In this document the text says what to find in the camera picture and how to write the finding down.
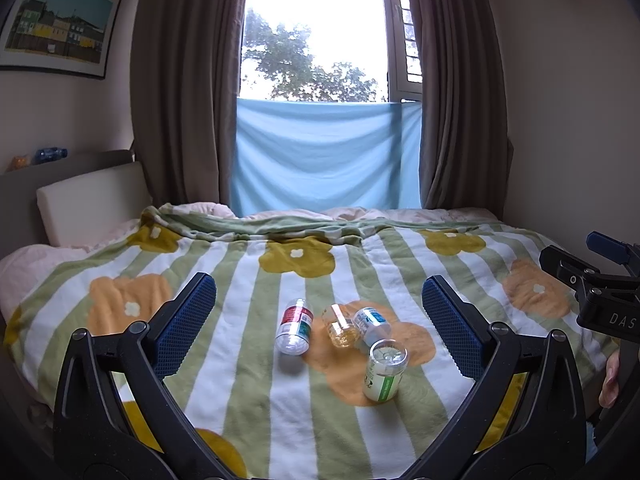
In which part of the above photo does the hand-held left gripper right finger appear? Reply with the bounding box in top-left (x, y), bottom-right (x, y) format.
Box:
top-left (400, 274), bottom-right (589, 480)

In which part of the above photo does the striped floral blanket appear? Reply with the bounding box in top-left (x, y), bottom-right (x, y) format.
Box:
top-left (4, 204), bottom-right (621, 480)

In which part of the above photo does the person's right hand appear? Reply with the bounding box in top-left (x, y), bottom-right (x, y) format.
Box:
top-left (598, 347), bottom-right (624, 410)

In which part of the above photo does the framed picture of houses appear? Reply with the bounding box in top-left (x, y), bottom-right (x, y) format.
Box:
top-left (0, 0), bottom-right (123, 80)

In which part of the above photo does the blue label plastic bottle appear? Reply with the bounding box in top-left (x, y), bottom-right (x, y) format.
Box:
top-left (353, 306), bottom-right (393, 347)

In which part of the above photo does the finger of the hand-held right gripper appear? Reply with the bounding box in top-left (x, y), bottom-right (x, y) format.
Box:
top-left (538, 244), bottom-right (607, 295)
top-left (586, 231), bottom-right (640, 279)

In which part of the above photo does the blue plastic water bottle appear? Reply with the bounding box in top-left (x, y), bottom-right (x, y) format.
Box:
top-left (32, 147), bottom-right (69, 165)

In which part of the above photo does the white headboard cushion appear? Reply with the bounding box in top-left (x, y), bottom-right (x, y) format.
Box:
top-left (36, 162), bottom-right (154, 247)

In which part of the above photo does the window frame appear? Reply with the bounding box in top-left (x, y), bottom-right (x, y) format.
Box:
top-left (377, 0), bottom-right (426, 104)

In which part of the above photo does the brown curtain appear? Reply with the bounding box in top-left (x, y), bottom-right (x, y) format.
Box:
top-left (406, 0), bottom-right (516, 211)
top-left (131, 0), bottom-right (252, 215)

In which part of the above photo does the grey headboard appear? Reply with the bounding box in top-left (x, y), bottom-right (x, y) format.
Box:
top-left (0, 149), bottom-right (146, 261)

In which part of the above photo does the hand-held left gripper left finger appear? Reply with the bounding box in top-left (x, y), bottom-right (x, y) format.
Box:
top-left (52, 272), bottom-right (237, 480)

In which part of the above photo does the green label plastic bottle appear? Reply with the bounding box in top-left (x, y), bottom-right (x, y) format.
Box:
top-left (362, 338), bottom-right (409, 404)

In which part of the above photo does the light blue cloth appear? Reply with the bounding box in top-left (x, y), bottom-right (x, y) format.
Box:
top-left (229, 98), bottom-right (424, 219)

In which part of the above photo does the red label plastic bottle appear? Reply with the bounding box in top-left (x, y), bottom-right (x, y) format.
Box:
top-left (275, 298), bottom-right (315, 356)

